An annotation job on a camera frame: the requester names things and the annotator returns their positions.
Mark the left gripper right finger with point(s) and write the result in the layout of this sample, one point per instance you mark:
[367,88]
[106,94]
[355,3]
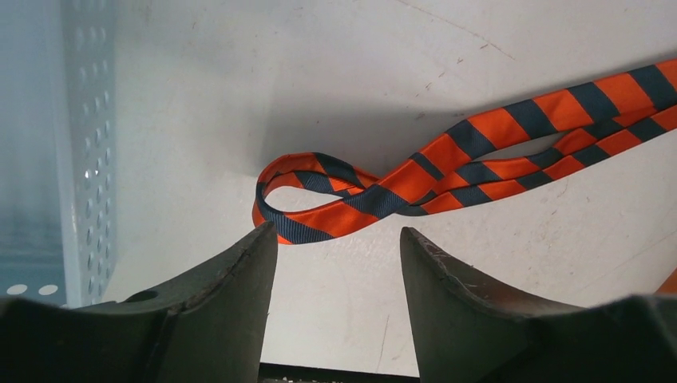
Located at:
[470,327]

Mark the orange navy striped tie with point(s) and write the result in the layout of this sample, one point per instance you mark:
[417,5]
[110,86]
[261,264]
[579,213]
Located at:
[313,197]

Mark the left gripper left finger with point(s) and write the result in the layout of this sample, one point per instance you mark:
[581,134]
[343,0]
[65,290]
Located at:
[205,325]

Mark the brown wooden divided tray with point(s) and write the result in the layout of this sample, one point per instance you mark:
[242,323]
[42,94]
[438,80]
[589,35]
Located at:
[669,286]

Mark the light blue plastic basket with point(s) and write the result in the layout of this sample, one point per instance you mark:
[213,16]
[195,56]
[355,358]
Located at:
[58,150]

